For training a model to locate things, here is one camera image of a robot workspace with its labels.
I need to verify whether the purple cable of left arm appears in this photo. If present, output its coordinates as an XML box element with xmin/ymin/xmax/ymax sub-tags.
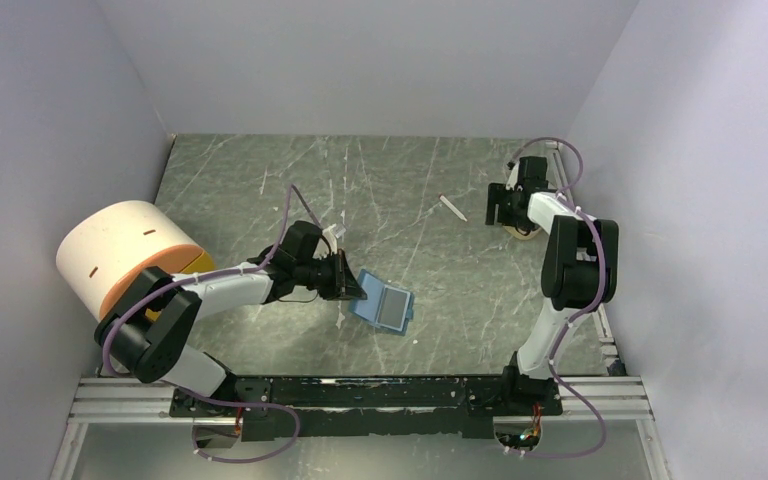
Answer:
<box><xmin>101</xmin><ymin>184</ymin><xmax>302</xmax><ymax>464</ymax></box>

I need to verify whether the white pen with red cap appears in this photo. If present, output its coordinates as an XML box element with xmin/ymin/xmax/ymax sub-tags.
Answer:
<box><xmin>438</xmin><ymin>194</ymin><xmax>468</xmax><ymax>222</ymax></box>

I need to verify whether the white and orange cylinder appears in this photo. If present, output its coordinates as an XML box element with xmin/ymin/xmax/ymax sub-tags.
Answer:
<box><xmin>55</xmin><ymin>200</ymin><xmax>216</xmax><ymax>321</ymax></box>

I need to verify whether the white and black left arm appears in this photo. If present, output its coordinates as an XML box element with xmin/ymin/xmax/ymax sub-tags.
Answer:
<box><xmin>94</xmin><ymin>221</ymin><xmax>367</xmax><ymax>416</ymax></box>

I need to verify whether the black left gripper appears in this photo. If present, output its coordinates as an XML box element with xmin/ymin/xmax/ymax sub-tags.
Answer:
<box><xmin>296</xmin><ymin>249</ymin><xmax>368</xmax><ymax>302</ymax></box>

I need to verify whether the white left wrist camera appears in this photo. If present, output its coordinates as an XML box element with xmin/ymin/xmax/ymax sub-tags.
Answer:
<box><xmin>322</xmin><ymin>223</ymin><xmax>347</xmax><ymax>252</ymax></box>

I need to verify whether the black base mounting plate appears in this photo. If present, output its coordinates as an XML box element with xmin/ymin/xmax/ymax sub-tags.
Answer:
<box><xmin>169</xmin><ymin>367</ymin><xmax>563</xmax><ymax>441</ymax></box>

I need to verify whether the blue card holder wallet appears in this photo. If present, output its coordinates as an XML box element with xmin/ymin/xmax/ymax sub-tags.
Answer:
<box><xmin>348</xmin><ymin>269</ymin><xmax>415</xmax><ymax>335</ymax></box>

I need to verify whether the aluminium rail frame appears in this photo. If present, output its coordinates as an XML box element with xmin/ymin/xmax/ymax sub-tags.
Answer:
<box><xmin>50</xmin><ymin>378</ymin><xmax>234</xmax><ymax>479</ymax></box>

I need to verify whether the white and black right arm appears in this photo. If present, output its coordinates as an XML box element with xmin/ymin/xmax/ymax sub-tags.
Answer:
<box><xmin>485</xmin><ymin>156</ymin><xmax>619</xmax><ymax>380</ymax></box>

